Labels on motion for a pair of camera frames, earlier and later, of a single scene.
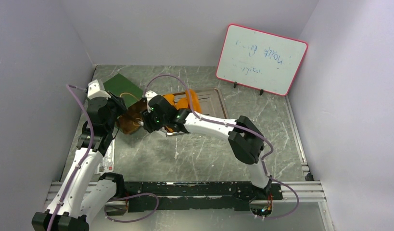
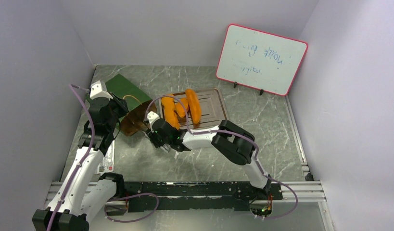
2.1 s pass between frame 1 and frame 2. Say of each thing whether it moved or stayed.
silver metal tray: stayed
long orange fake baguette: stayed
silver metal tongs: moved
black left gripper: stayed
